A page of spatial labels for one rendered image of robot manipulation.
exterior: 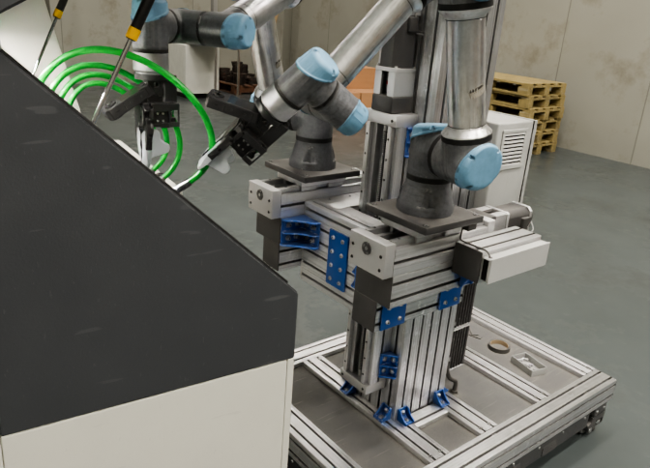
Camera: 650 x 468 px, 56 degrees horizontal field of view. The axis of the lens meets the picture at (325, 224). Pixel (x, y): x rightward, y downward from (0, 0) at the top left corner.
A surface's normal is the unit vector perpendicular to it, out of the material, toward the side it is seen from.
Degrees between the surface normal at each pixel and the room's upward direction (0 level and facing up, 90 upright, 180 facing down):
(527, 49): 90
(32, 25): 90
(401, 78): 90
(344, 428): 0
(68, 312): 90
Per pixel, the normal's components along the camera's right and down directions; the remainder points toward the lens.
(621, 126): -0.78, 0.15
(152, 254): 0.53, 0.32
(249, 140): -0.07, 0.53
